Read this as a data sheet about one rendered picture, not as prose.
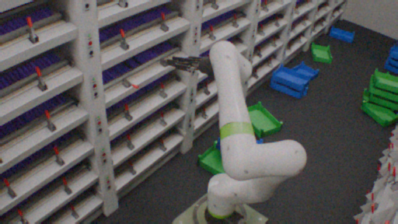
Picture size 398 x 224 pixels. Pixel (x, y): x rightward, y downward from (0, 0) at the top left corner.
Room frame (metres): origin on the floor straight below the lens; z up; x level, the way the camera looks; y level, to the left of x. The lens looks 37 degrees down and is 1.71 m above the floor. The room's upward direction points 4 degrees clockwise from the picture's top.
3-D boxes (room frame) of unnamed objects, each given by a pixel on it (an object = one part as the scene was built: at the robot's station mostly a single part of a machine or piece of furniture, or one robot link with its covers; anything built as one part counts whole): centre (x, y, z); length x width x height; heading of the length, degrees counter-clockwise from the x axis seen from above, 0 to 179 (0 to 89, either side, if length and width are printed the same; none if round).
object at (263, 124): (2.17, -0.49, 0.04); 0.30 x 0.20 x 0.08; 30
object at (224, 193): (1.03, -0.15, 0.48); 0.16 x 0.13 x 0.19; 100
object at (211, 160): (1.68, -0.21, 0.04); 0.30 x 0.20 x 0.08; 55
